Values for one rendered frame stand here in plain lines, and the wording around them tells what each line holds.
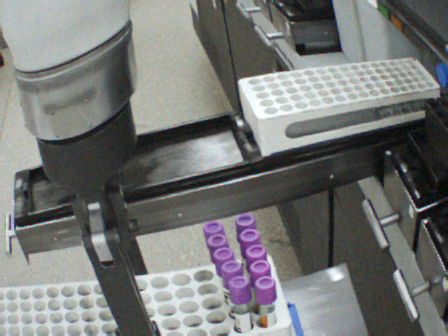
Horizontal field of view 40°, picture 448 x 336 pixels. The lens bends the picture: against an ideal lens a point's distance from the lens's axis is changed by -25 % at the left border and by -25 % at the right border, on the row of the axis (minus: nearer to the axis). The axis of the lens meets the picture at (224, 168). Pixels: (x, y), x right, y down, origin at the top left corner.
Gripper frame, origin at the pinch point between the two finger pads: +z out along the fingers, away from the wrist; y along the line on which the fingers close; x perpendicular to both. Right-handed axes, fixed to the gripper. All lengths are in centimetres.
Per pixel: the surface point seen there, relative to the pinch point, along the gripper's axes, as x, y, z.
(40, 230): -14.3, -29.7, 11.8
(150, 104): 3, -190, 91
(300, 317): 14.0, -4.4, 9.4
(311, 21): 35, -72, 11
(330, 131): 24.7, -32.9, 8.6
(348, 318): 18.7, -1.8, 9.4
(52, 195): -11.7, -35.8, 11.0
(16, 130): -60, -204, 91
